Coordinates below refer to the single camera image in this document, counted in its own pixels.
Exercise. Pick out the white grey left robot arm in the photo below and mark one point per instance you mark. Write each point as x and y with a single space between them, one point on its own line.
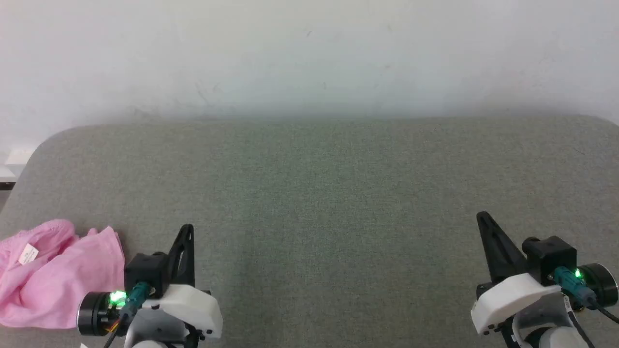
154 333

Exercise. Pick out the teal left camera connector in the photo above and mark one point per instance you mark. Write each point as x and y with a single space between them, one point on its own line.
136 297

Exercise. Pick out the white baseboard ledge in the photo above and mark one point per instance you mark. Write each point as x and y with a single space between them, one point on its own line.
12 162

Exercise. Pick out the grey-green fabric sofa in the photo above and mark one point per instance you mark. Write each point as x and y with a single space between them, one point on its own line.
329 217

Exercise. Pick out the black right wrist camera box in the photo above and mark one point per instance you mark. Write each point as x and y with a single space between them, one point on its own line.
551 258

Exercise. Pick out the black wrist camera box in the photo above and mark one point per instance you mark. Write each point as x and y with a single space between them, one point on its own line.
551 258
145 273

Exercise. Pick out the pink cloth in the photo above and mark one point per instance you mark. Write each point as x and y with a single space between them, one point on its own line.
53 285

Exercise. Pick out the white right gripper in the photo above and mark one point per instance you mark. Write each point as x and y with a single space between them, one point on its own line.
512 295

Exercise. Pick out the teal right camera connector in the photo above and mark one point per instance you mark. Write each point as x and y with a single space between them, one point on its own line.
570 285

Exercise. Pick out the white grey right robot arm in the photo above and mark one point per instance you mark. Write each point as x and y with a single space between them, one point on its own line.
541 328

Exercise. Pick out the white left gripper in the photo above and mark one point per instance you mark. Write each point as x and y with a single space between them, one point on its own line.
188 304

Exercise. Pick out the teal camera connector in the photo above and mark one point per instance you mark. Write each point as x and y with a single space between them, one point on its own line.
136 297
570 285

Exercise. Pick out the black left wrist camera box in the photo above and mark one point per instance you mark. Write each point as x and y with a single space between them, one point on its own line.
145 273

